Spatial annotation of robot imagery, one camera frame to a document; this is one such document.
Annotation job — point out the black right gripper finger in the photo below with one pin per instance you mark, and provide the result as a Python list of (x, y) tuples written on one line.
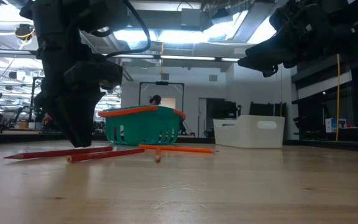
[(271, 71), (269, 54)]

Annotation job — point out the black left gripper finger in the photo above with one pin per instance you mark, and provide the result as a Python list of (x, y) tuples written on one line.
[(68, 115), (89, 115)]

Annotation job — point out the red pencil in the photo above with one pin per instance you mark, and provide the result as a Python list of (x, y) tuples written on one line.
[(48, 153), (110, 154)]

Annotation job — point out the teal basket with orange rim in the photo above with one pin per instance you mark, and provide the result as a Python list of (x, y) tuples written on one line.
[(141, 124)]

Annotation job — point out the orange pencil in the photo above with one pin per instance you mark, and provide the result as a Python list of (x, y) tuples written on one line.
[(157, 157), (179, 149)]

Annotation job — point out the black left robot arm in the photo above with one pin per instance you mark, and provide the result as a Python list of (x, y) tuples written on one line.
[(73, 18)]

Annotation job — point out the white plastic bin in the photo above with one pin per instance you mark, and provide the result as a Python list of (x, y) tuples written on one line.
[(247, 135)]

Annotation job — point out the person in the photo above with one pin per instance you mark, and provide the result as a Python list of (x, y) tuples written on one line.
[(156, 99)]

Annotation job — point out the white cardboard box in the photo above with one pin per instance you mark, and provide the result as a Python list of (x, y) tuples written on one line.
[(330, 125)]

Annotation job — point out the ceiling light strip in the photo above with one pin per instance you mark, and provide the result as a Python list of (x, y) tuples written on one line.
[(185, 58)]

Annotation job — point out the black metal table frame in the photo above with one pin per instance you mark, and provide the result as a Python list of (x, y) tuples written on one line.
[(17, 138)]

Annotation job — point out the black background rig frame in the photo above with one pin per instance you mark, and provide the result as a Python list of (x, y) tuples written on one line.
[(162, 83)]

